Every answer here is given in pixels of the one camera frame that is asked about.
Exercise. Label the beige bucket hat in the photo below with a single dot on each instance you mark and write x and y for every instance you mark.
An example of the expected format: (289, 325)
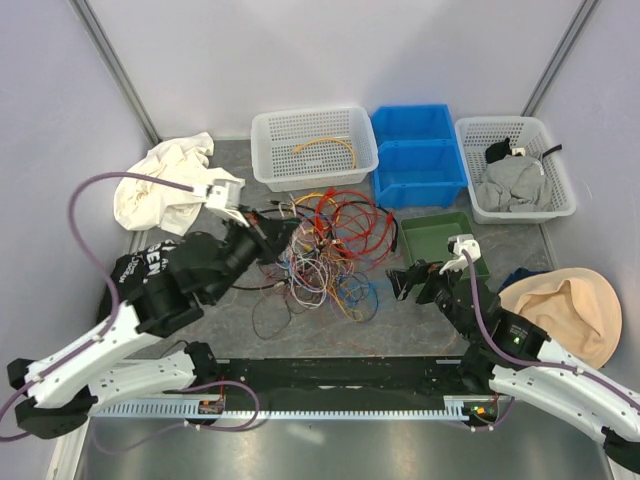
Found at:
(577, 307)

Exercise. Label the cream white cloth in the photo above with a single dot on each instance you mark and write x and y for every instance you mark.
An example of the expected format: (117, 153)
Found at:
(142, 205)

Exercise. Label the blue cloth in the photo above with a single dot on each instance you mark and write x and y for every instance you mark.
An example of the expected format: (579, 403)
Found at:
(518, 275)

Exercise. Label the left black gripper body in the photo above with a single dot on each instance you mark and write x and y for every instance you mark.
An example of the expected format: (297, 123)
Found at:
(250, 244)

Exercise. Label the grey garment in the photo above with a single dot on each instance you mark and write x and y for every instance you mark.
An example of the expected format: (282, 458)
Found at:
(516, 184)

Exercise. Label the blue plastic bin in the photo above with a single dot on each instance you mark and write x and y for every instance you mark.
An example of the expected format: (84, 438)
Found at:
(420, 164)

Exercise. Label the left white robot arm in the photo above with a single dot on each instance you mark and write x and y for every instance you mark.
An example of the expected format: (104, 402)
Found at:
(58, 394)

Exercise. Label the white perforated basket left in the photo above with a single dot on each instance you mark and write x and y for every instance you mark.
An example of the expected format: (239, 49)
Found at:
(313, 148)

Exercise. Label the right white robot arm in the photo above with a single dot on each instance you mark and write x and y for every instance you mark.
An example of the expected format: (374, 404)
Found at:
(510, 355)

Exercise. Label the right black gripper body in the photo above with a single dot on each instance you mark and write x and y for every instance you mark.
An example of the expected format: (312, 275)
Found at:
(437, 287)

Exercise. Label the black printed t-shirt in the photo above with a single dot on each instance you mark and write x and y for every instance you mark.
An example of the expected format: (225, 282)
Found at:
(144, 273)

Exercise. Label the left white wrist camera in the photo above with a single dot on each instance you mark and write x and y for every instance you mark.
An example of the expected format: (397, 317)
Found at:
(222, 198)

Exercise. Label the slotted cable duct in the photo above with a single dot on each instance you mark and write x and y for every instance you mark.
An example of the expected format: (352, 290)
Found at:
(191, 408)

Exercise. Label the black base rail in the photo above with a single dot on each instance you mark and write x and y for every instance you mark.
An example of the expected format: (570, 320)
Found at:
(347, 382)

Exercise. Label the black sock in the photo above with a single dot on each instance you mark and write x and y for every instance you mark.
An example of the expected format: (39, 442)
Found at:
(498, 151)

